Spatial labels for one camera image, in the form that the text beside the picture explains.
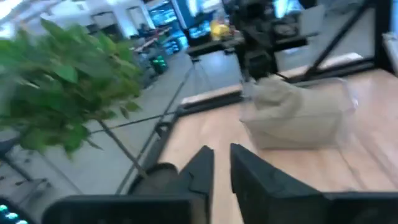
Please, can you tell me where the white panel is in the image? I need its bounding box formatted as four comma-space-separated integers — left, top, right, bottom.
298, 4, 326, 37

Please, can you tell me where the green leafy plant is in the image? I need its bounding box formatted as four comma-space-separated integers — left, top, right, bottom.
0, 17, 144, 156

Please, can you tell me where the black tripod stand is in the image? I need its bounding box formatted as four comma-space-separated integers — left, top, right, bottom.
89, 57, 215, 195

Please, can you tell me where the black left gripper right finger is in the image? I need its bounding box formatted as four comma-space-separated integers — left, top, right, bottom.
229, 142, 398, 224

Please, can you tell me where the dark grey round cylinder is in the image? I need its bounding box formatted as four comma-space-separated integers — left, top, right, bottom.
129, 162, 180, 195

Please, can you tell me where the dark background desk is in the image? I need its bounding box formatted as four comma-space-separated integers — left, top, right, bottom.
185, 35, 247, 58

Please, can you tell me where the clear plastic container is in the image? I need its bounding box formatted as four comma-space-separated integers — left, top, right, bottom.
239, 76, 360, 151

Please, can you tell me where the black table frame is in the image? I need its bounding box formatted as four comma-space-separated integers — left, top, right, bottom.
127, 0, 395, 194

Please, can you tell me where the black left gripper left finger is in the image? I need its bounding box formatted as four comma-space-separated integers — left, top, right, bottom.
42, 145, 215, 224

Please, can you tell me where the device with teal lights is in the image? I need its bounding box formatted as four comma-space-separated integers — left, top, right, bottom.
0, 197, 35, 224

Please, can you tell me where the yellow object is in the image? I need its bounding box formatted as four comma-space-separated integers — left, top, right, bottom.
210, 21, 231, 40

